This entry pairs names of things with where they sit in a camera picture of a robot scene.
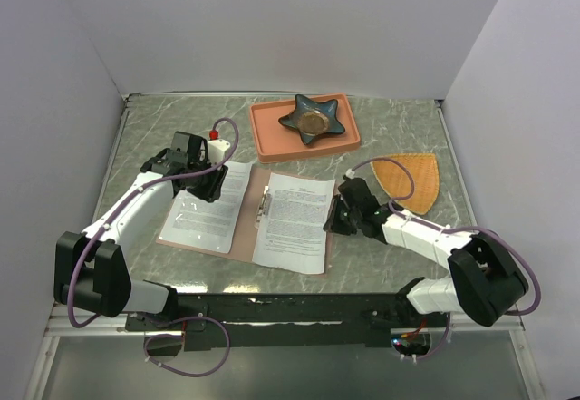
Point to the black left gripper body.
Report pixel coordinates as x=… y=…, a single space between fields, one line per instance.
x=205 y=185

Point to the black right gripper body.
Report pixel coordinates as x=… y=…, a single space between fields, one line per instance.
x=348 y=219

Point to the printed white paper sheet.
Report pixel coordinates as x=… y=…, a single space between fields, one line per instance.
x=207 y=227

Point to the metal folder clip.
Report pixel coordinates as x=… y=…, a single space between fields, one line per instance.
x=263 y=206

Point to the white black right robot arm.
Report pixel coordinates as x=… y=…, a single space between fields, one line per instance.
x=483 y=281

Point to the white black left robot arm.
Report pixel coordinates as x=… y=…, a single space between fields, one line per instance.
x=90 y=270

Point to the orange woven rattan basket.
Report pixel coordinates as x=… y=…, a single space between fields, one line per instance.
x=423 y=168

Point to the orange rectangular tray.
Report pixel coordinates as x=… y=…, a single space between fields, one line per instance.
x=275 y=143

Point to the dark blue star dish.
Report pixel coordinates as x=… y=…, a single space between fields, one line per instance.
x=312 y=119

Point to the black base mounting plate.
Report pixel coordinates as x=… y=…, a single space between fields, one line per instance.
x=370 y=319

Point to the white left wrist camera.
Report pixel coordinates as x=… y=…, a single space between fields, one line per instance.
x=217 y=148

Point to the aluminium frame rail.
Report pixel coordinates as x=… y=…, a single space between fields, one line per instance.
x=59 y=326

